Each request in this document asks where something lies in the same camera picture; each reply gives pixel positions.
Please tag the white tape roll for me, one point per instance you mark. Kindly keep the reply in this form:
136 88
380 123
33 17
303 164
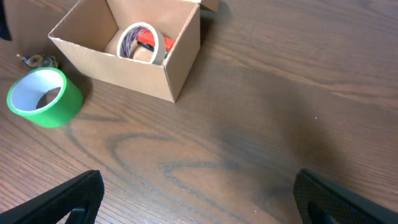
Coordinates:
130 35

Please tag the green tape roll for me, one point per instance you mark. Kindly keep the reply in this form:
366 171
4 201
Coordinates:
24 95

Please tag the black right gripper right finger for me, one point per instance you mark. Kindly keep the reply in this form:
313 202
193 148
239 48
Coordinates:
321 200

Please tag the brown cardboard box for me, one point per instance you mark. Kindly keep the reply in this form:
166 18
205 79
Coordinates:
89 34

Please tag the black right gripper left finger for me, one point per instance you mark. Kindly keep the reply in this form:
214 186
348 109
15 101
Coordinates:
78 198

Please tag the yellow black correction tape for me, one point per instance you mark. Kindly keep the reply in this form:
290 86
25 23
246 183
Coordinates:
39 61

